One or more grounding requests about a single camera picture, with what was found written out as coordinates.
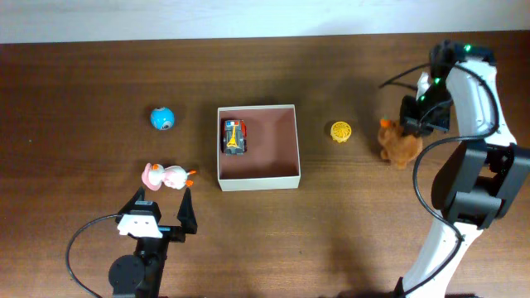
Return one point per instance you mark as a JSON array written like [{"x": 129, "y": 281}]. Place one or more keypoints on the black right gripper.
[{"x": 414, "y": 122}]

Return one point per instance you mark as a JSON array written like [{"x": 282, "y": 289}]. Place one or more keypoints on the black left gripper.
[{"x": 171, "y": 233}]

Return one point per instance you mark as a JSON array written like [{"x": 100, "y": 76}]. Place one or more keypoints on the brown plush bear toy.
[{"x": 398, "y": 147}]

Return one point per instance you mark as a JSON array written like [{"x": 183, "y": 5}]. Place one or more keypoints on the yellow round fan toy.
[{"x": 340, "y": 131}]

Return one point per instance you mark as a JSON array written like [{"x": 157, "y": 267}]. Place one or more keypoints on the grey orange toy car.
[{"x": 234, "y": 137}]

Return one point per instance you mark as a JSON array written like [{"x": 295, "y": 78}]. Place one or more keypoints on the white cardboard box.
[{"x": 272, "y": 161}]

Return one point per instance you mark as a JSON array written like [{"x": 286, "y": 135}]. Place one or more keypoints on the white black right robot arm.
[{"x": 479, "y": 182}]

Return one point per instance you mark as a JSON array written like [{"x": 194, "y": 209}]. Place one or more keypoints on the white pink duck toy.
[{"x": 175, "y": 177}]

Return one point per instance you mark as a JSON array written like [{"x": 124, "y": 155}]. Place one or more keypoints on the blue ball toy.
[{"x": 162, "y": 118}]

